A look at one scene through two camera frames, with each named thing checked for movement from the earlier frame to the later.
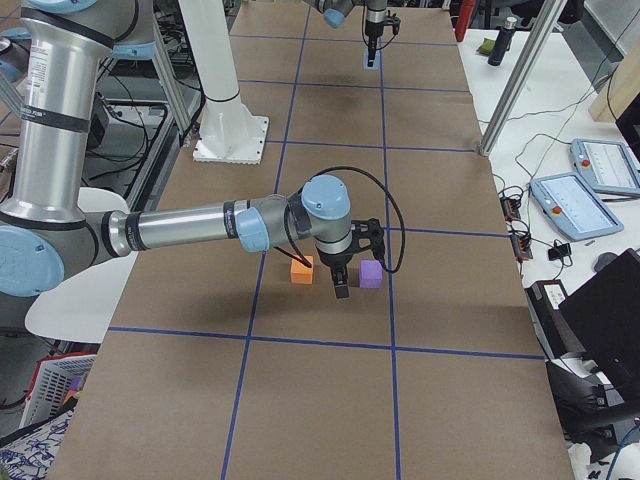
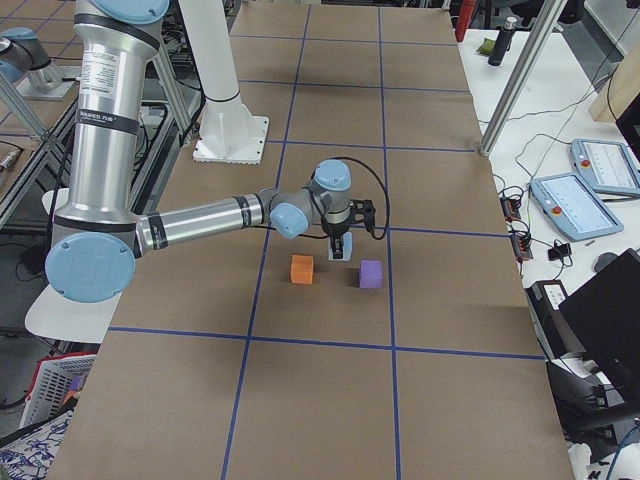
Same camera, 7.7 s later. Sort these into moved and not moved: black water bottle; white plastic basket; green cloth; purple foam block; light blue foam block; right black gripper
Moved: light blue foam block; right black gripper
Not moved: green cloth; white plastic basket; black water bottle; purple foam block
